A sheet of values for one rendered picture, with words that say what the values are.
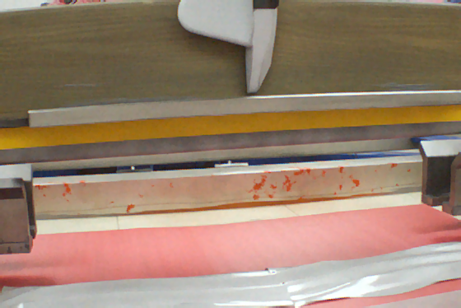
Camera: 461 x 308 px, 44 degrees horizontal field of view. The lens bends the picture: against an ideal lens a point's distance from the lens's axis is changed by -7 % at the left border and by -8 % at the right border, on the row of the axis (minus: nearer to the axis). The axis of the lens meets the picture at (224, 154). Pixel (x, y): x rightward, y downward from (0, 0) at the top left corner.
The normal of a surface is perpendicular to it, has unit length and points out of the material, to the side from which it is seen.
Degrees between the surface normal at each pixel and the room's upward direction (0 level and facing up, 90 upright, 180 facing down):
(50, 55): 89
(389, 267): 30
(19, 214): 90
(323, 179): 90
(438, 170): 90
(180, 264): 0
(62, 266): 0
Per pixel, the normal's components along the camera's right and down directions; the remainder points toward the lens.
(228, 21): 0.21, 0.04
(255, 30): 0.21, 0.37
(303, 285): 0.22, -0.77
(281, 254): -0.03, -0.99
